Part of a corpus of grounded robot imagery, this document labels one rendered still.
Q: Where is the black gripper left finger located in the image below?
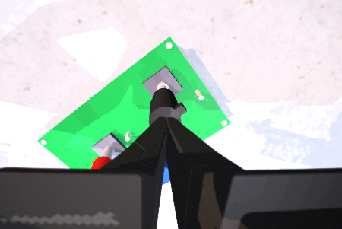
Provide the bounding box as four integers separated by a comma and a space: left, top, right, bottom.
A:
0, 117, 167, 229

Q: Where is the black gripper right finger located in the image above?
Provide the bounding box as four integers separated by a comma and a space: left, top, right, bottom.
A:
166, 117, 342, 229

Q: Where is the green circuit board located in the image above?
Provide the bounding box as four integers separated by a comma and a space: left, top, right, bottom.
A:
37, 36, 231, 169

